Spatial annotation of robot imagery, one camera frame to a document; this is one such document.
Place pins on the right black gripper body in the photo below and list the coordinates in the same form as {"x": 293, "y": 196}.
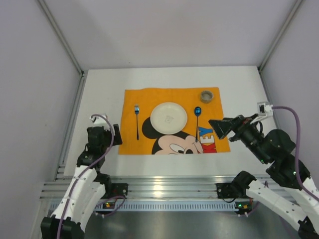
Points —
{"x": 236, "y": 127}

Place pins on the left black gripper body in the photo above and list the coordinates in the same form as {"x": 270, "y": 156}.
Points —
{"x": 116, "y": 134}

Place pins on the orange Mickey Mouse placemat cloth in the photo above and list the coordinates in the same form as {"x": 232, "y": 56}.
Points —
{"x": 152, "y": 142}

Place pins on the blue metallic spoon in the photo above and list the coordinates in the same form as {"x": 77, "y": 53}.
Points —
{"x": 197, "y": 112}

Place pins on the small speckled grey cup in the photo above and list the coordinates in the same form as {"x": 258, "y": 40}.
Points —
{"x": 206, "y": 96}

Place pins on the blue metallic fork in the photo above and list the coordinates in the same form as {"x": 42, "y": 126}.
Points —
{"x": 137, "y": 110}

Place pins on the cream ceramic plate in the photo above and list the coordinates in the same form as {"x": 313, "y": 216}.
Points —
{"x": 168, "y": 118}

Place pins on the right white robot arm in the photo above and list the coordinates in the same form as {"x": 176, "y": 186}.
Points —
{"x": 275, "y": 149}

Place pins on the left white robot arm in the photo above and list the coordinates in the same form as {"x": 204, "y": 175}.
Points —
{"x": 87, "y": 187}

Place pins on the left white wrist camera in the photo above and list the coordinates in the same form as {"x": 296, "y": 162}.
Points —
{"x": 99, "y": 120}

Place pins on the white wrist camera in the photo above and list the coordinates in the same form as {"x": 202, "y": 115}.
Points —
{"x": 265, "y": 110}
{"x": 99, "y": 120}

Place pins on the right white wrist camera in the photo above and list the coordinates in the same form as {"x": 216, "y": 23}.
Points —
{"x": 265, "y": 110}

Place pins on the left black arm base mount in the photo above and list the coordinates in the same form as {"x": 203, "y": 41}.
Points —
{"x": 116, "y": 189}

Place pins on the aluminium extrusion rail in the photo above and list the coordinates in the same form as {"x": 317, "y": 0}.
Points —
{"x": 162, "y": 187}

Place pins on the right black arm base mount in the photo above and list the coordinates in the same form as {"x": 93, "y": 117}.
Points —
{"x": 227, "y": 193}

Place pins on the left corner aluminium post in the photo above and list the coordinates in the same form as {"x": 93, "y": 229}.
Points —
{"x": 56, "y": 29}

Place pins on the corner aluminium post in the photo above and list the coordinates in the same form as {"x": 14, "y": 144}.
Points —
{"x": 56, "y": 29}
{"x": 280, "y": 34}

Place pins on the slotted grey cable duct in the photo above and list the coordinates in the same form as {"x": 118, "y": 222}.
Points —
{"x": 173, "y": 206}

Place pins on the right corner aluminium post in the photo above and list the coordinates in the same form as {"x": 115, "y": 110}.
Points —
{"x": 280, "y": 34}

